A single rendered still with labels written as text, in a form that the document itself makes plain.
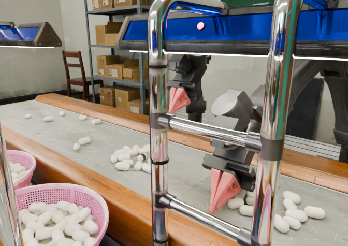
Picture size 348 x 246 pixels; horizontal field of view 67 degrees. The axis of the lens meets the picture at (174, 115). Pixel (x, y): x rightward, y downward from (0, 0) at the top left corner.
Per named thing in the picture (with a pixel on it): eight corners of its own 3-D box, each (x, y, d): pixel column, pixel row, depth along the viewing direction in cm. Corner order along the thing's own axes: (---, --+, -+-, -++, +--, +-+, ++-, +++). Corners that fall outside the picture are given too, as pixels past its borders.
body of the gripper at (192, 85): (192, 87, 77) (203, 69, 79) (165, 84, 83) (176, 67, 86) (199, 101, 81) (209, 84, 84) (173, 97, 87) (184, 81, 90)
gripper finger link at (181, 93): (171, 107, 75) (186, 83, 79) (153, 103, 79) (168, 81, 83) (180, 121, 80) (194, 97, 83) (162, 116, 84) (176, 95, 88)
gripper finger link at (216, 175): (230, 218, 43) (250, 169, 47) (194, 202, 48) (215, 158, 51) (239, 229, 48) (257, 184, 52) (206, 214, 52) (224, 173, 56)
